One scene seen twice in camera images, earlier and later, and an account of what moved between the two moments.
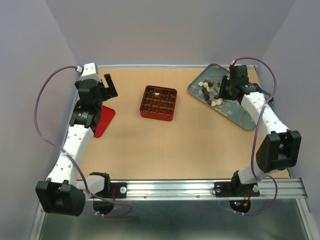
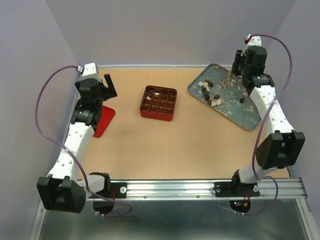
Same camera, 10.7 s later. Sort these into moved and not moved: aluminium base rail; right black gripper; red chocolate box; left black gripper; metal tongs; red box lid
Moved: metal tongs; right black gripper
Not moved: aluminium base rail; red box lid; red chocolate box; left black gripper
